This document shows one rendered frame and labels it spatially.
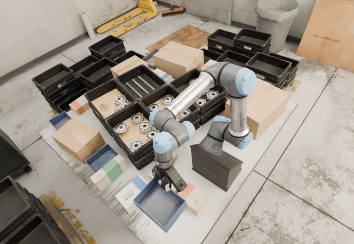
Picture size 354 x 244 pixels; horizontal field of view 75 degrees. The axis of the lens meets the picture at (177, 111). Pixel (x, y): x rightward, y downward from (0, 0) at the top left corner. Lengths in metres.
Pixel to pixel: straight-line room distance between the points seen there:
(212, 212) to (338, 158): 1.69
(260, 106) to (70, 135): 1.43
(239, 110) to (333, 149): 1.84
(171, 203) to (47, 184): 1.91
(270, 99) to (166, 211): 1.14
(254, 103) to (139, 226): 1.15
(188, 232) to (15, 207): 1.38
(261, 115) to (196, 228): 0.87
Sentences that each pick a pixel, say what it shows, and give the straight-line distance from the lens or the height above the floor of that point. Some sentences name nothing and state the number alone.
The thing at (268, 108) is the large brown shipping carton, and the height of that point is 0.90.
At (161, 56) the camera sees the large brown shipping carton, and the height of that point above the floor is 0.90.
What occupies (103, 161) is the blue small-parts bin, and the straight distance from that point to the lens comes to 1.86.
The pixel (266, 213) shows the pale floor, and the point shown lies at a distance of 2.37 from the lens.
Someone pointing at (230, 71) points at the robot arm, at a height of 1.50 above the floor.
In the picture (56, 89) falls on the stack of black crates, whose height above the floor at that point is 0.49.
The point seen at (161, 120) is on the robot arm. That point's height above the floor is 1.43.
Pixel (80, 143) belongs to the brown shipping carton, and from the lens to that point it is 1.83.
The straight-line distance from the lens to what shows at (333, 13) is 3.88.
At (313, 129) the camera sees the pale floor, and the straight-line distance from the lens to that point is 3.02.
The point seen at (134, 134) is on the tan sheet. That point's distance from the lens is 1.76.
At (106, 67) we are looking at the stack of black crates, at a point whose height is 0.49.
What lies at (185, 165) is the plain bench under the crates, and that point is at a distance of 1.70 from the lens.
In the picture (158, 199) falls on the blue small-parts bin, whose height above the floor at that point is 1.07.
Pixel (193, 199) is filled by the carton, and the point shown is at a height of 0.78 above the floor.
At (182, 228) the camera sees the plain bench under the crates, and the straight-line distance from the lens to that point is 1.54.
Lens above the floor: 2.17
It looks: 47 degrees down
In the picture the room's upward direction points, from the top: 8 degrees counter-clockwise
